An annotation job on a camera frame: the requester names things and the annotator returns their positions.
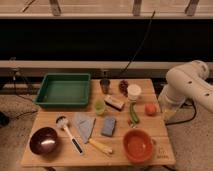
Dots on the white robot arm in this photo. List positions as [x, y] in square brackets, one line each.
[186, 81]

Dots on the red orange bowl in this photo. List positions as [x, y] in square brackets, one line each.
[138, 146]

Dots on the dark maroon bowl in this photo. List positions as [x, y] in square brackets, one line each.
[44, 141]

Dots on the metal cup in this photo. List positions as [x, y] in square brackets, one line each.
[105, 85]

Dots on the white black board eraser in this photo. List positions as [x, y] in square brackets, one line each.
[114, 102]

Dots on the bunch of dark grapes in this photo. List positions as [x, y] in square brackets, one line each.
[123, 85]

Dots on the small green cup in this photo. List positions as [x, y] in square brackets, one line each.
[99, 107]

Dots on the white cup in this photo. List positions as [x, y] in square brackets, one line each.
[133, 92]

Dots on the green cucumber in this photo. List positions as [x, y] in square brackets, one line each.
[133, 113]

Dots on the wooden folding table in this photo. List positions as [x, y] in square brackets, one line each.
[66, 155]

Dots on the green plastic tray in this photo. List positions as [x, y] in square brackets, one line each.
[60, 90]

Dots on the red tomato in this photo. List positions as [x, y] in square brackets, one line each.
[150, 109]

